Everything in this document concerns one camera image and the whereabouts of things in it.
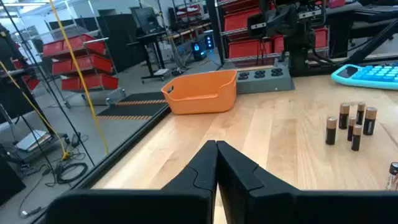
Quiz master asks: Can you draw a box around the grey laptop device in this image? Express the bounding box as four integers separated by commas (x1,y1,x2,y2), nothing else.
15,129,53,152

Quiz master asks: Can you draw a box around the black copper-top AA battery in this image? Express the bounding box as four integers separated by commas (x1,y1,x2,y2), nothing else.
363,106,378,136
325,116,338,146
338,103,351,130

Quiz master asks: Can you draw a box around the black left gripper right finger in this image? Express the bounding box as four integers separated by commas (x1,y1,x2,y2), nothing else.
216,140,398,224

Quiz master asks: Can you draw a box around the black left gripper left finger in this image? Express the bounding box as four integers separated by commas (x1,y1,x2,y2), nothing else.
45,139,218,224

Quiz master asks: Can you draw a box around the red storage bin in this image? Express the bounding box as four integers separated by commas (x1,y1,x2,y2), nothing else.
60,77,82,91
223,8,261,32
80,73,119,90
72,54,113,74
314,27,329,48
42,40,65,57
52,58,74,75
63,34,106,56
228,39,273,59
273,34,285,54

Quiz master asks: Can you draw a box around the thin black hanging cable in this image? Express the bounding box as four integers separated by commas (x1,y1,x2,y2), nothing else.
0,1,96,166

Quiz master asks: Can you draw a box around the black white-tipped floor cable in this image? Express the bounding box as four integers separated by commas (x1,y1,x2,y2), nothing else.
18,174,58,218

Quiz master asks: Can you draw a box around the grey battery charger tray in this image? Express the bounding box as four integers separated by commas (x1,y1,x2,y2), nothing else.
235,65,295,95

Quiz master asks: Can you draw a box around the black cabinet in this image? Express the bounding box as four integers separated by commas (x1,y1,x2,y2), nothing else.
96,14,147,74

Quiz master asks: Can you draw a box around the wire shelf rack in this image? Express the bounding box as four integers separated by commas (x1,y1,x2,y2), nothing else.
214,0,330,66
42,33,127,108

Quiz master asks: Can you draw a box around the sagging yellow cable with plug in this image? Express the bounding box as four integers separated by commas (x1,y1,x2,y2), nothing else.
0,60,72,160

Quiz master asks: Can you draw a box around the straight yellow hanging cable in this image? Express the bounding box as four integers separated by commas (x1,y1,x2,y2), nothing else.
49,0,109,156

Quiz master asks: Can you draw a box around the orange plastic bin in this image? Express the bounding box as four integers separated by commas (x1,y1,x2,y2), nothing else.
160,69,238,115

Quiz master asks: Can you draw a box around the coiled black floor cable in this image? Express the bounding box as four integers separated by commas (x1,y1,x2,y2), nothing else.
55,162,89,184

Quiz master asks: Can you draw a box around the light blue calculator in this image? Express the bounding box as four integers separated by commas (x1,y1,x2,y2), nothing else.
330,62,398,91

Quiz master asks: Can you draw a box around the silver Energizer AA battery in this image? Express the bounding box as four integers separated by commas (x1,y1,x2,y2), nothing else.
386,162,398,190

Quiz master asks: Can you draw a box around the black standing desk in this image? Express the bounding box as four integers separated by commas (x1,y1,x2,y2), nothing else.
126,30,171,84

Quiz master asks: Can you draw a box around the black computer monitor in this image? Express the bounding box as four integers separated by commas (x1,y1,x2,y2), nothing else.
130,6,163,34

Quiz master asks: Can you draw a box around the black orange-striped floor mat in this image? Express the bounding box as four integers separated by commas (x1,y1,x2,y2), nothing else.
96,91,170,121

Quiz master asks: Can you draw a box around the blue-lit computer tower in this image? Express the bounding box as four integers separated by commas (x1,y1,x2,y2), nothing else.
203,30,216,50
191,40,208,62

